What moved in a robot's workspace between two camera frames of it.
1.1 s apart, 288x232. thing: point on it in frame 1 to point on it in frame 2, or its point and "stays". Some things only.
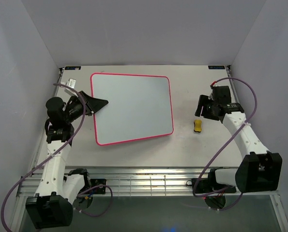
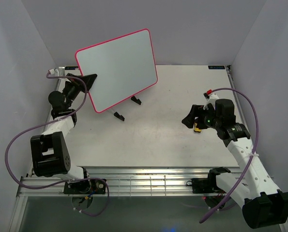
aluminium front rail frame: (143, 181) stays
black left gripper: (90, 104) to (88, 79)
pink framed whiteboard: (139, 108) to (125, 66)
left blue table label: (72, 67) stays
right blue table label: (216, 67) stays
